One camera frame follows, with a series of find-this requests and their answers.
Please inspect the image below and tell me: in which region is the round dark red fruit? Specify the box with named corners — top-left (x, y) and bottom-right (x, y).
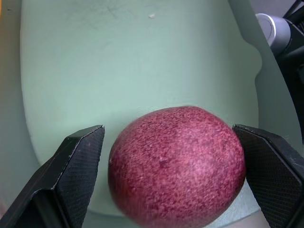
top-left (107, 106), bottom-right (247, 228)

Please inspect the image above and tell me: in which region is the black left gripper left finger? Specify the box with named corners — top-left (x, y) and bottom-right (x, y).
top-left (0, 124), bottom-right (105, 228)

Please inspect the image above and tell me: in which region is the pale green plate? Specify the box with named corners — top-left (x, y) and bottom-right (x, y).
top-left (20, 0), bottom-right (263, 218)

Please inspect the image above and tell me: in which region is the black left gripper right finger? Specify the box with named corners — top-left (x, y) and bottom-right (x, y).
top-left (232, 123), bottom-right (304, 228)

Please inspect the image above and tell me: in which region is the silver and black robot body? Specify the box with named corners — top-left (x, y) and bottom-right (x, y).
top-left (255, 0), bottom-right (304, 154)

